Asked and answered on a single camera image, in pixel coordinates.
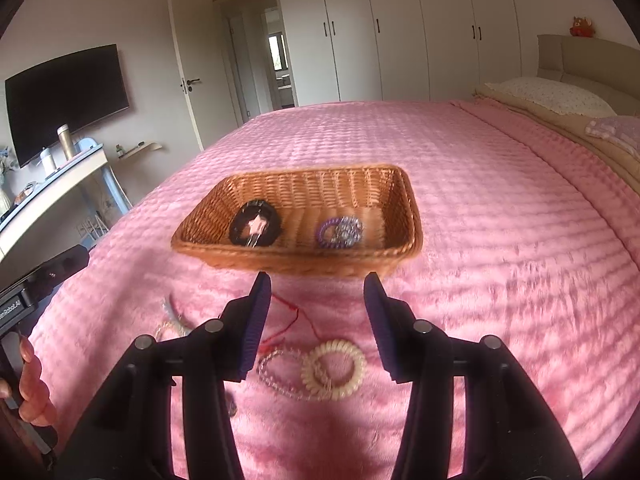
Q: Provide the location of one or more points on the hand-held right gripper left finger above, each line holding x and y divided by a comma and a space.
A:
255, 327

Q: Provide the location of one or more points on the brown wicker basket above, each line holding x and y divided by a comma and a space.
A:
300, 195

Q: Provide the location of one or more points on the white room door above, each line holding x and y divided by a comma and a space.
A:
192, 60

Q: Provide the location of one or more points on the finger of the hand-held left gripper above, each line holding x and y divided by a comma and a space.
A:
60, 267

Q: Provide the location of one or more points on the small wooden wall shelf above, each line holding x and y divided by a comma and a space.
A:
142, 150

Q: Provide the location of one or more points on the purple checked pillow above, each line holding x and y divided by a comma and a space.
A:
617, 130

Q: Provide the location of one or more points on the person's left hand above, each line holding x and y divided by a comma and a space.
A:
34, 390

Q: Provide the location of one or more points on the brown plush toy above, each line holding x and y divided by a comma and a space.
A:
583, 27

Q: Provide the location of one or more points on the beige bed headboard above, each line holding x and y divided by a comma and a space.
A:
590, 57

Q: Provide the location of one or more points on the pink plush blanket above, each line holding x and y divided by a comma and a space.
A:
475, 210

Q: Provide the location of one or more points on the white wardrobe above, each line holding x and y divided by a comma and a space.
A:
400, 30

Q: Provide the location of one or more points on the white bottle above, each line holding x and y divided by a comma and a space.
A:
48, 162

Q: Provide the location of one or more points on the black scrunchie with pink star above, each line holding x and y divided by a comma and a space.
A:
241, 225

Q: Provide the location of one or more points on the teal hair clip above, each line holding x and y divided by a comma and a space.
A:
176, 316

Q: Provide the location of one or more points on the beige quilt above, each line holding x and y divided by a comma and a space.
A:
600, 152

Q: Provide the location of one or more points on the white desk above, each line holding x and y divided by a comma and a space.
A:
55, 185

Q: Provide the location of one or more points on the gold thermos bottle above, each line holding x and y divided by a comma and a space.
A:
65, 141

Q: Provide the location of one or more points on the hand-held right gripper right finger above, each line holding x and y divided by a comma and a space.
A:
381, 330

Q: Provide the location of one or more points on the black wall television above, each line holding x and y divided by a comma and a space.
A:
65, 102

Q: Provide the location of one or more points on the white floral pillow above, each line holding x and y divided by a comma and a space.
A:
550, 94

